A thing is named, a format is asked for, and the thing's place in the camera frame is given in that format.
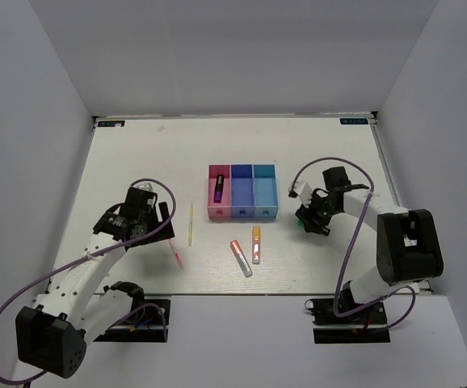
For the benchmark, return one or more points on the yellow cap orange marker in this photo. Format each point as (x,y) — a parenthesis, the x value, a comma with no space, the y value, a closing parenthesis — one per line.
(256,244)

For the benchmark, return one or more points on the yellow gel pen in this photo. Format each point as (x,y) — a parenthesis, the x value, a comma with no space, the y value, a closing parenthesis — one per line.
(190,224)

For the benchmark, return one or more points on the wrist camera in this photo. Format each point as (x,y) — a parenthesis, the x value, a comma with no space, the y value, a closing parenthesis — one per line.
(302,191)
(142,187)

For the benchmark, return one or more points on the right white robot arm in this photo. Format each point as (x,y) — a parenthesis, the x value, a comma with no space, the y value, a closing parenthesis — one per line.
(407,245)

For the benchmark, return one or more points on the pink gel pen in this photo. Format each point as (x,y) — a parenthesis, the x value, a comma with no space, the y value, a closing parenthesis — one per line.
(176,253)

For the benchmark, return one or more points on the right blue table label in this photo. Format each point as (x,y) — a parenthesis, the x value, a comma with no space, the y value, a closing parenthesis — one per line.
(353,121)

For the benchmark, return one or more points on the dark blue drawer box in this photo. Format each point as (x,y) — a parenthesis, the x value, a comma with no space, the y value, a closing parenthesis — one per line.
(242,191)

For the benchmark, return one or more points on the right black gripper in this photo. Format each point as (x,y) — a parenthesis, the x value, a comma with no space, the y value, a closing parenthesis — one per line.
(307,215)

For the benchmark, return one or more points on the orange cap grey marker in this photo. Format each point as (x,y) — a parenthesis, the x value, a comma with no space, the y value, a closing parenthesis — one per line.
(241,259)

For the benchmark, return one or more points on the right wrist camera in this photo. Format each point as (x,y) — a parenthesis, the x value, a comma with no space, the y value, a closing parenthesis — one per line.
(302,191)

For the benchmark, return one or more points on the purple cap black highlighter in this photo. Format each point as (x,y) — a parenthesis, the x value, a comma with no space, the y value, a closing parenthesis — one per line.
(218,189)

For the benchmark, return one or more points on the left blue table label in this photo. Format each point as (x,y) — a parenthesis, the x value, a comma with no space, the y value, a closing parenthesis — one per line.
(111,124)

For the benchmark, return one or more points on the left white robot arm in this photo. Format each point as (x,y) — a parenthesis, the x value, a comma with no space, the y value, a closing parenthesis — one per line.
(55,333)

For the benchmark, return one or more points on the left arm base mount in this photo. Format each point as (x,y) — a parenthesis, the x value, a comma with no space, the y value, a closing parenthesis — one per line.
(146,326)

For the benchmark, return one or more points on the light blue drawer box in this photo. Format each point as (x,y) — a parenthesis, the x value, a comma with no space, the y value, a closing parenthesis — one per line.
(265,188)

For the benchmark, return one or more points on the blue table label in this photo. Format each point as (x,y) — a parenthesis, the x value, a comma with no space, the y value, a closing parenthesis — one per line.
(353,121)
(111,124)

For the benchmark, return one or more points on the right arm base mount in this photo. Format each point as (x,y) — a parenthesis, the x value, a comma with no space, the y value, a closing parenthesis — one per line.
(366,327)

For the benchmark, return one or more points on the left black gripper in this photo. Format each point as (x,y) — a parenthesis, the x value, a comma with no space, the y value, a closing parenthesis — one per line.
(166,233)

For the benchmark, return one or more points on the pink drawer box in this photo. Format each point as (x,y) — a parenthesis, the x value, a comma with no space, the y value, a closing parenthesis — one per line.
(220,211)

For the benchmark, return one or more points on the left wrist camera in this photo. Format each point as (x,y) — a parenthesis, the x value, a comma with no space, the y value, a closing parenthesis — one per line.
(142,187)

